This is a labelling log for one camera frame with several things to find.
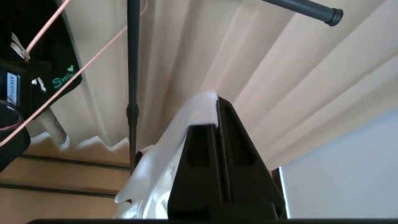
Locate white garment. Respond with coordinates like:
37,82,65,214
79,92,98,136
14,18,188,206
113,89,219,219

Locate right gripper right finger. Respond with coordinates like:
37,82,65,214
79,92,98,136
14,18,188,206
216,96,287,219

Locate black drawstring shorts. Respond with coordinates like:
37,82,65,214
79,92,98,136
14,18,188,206
0,0,83,119

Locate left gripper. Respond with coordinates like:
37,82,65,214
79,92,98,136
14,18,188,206
0,67,32,172

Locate beige curtain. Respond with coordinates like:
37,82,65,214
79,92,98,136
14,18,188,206
30,0,398,172

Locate black clothes rack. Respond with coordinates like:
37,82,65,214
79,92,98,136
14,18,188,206
0,0,344,200

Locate pink clothes hanger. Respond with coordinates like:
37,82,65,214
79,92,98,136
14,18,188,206
0,0,149,147

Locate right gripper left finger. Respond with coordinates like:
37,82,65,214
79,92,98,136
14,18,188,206
167,123,223,219

